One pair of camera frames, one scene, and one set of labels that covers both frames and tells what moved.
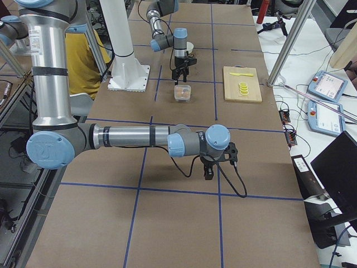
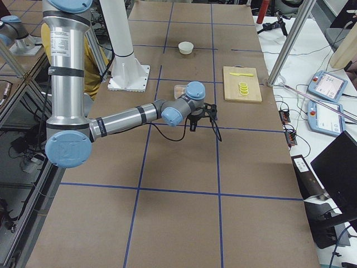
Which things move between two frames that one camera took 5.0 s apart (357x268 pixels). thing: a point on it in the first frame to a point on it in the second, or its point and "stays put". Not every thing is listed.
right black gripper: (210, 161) to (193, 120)
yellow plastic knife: (246, 74) stays put
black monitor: (336, 167) stays put
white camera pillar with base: (128, 74) stays put
